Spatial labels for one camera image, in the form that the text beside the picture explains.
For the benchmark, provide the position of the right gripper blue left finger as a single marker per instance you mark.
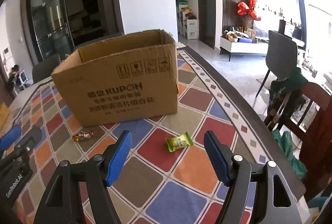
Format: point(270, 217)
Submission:
point(115, 157)

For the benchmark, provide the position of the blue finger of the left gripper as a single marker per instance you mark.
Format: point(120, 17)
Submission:
point(30, 140)
point(10, 137)

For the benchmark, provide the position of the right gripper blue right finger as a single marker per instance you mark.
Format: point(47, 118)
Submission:
point(220, 157)

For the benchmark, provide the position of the small light green snack packet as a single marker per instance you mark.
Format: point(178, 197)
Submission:
point(179, 142)

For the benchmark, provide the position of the yellow woven tissue box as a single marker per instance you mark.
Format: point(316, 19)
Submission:
point(4, 113)

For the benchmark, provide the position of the gold red wrapped candy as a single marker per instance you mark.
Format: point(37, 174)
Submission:
point(83, 135)

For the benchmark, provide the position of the colourful diamond pattern tablecloth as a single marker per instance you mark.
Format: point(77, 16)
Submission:
point(155, 185)

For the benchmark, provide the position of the dark grey dining chair left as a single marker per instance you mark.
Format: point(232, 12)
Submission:
point(44, 69)

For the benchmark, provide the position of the brown cardboard box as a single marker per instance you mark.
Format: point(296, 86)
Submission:
point(129, 77)

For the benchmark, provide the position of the red wooden chair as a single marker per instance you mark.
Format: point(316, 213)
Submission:
point(308, 117)

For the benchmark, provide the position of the white tv cabinet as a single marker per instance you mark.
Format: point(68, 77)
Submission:
point(242, 48)

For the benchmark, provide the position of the dark grey chair by window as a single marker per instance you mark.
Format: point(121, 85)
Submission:
point(281, 57)

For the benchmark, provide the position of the white shelf with toys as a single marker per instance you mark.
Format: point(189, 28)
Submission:
point(186, 21)

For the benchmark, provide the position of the black glass sliding door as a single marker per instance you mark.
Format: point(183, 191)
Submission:
point(57, 26)

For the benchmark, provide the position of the red bow decoration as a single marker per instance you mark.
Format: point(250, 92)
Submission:
point(248, 9)

